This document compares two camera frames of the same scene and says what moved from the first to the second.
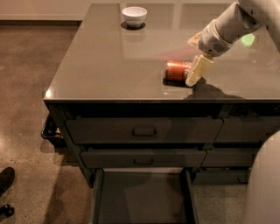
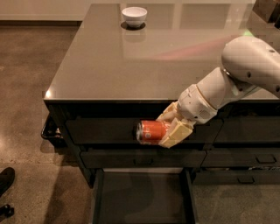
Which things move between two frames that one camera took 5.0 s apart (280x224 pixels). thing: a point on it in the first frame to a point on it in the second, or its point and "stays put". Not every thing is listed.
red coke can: (176, 72) to (150, 131)
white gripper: (212, 38) to (194, 102)
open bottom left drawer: (143, 196) stays put
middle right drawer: (230, 157) stays put
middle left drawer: (144, 158) stays put
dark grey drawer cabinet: (143, 143) stays put
